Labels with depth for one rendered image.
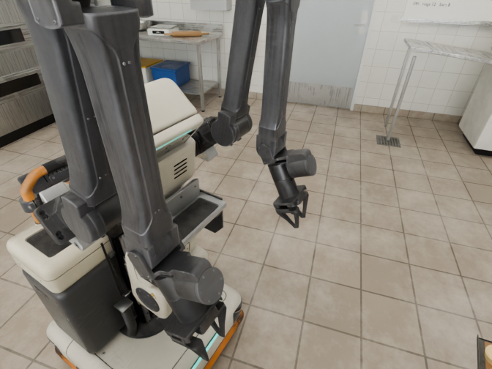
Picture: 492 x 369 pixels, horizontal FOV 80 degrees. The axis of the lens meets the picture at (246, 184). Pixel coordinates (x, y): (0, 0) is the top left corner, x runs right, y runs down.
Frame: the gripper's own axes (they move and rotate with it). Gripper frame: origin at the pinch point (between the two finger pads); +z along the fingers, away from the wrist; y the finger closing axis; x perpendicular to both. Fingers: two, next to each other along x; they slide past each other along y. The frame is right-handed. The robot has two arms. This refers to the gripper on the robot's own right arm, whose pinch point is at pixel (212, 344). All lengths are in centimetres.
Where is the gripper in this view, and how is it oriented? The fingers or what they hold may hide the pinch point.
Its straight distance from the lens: 66.3
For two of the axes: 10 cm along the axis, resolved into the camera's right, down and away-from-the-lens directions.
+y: 5.2, -4.9, 6.9
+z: 3.7, 8.7, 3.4
